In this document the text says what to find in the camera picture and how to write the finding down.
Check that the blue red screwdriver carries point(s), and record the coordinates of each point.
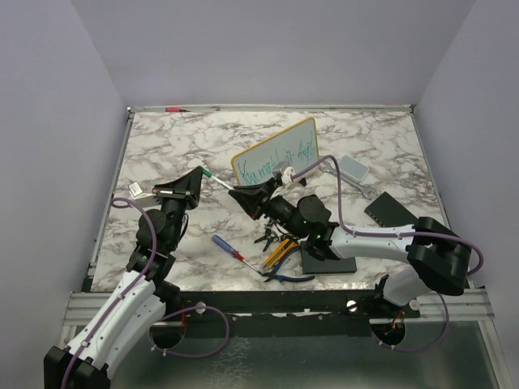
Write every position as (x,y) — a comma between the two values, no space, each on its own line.
(226,247)

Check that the black square pad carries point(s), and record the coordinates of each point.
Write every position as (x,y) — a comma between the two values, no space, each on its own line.
(387,212)

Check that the yellow black utility knife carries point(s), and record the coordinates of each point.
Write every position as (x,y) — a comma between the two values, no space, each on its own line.
(285,247)

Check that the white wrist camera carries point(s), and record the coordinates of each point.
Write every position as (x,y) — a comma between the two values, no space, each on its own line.
(282,173)
(140,197)

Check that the red marker at rail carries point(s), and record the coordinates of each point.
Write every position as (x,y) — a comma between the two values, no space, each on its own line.
(175,110)

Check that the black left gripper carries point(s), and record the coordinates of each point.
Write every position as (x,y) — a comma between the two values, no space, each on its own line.
(185,190)

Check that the black cutting pliers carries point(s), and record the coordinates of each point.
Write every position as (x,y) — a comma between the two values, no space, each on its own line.
(270,236)

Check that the green whiteboard marker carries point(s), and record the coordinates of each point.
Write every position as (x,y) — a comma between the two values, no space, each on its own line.
(216,179)

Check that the black rectangular pad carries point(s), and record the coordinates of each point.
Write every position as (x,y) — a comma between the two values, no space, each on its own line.
(313,266)

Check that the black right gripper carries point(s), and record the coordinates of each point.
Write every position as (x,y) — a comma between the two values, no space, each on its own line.
(255,198)

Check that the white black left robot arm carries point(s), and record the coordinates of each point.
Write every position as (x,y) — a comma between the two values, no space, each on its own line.
(141,297)

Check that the white square box device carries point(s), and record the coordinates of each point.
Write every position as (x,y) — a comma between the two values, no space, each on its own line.
(353,169)

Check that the yellow framed whiteboard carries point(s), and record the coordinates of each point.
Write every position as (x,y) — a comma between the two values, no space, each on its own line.
(296,145)

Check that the silver open-end wrench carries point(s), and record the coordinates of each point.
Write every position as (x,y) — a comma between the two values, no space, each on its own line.
(367,192)

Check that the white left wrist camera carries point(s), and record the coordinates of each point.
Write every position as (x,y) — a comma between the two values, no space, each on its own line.
(140,197)

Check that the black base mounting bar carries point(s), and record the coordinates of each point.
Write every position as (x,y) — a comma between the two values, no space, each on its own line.
(282,313)

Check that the blue handled pliers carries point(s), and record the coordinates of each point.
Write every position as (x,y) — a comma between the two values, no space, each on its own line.
(274,275)

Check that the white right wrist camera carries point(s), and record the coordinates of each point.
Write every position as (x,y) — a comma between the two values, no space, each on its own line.
(282,173)

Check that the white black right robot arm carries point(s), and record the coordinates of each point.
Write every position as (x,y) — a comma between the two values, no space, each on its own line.
(435,258)

